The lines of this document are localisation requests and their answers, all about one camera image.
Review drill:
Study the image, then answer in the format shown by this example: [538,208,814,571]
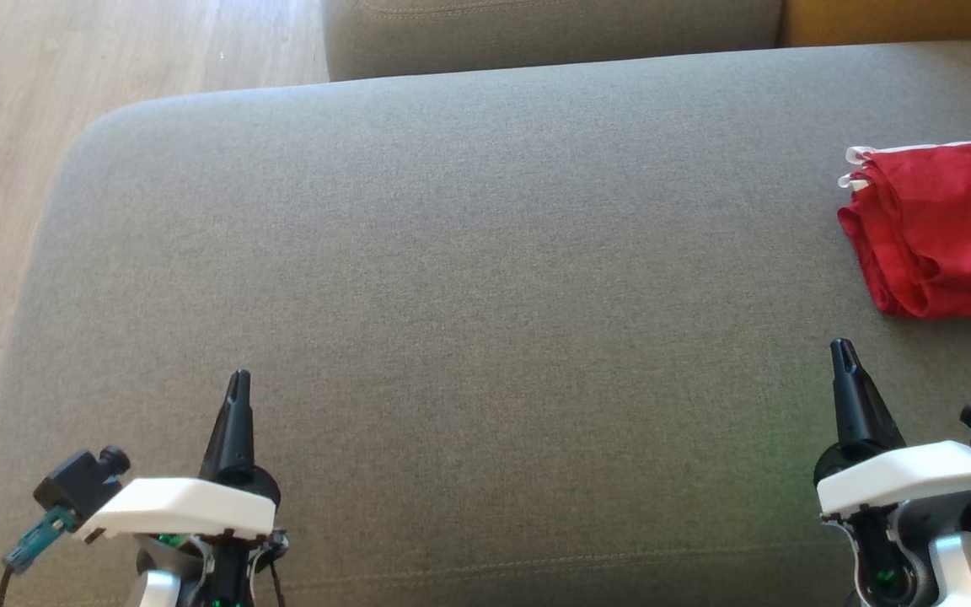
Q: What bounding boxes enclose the red shorts with white stripes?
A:
[837,145,971,320]

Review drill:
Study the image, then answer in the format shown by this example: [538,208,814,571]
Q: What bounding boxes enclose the yellow sofa back cushion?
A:
[781,0,971,49]

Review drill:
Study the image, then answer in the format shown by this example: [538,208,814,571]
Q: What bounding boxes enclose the medium grey sofa seat cushion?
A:
[321,0,786,83]

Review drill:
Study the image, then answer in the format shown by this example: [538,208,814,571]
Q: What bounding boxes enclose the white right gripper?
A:
[813,338,971,517]

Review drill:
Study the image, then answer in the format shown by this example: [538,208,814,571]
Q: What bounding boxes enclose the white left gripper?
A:
[75,369,282,545]

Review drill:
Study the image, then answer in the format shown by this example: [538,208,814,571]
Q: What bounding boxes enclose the large grey sofa seat cushion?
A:
[0,42,971,607]

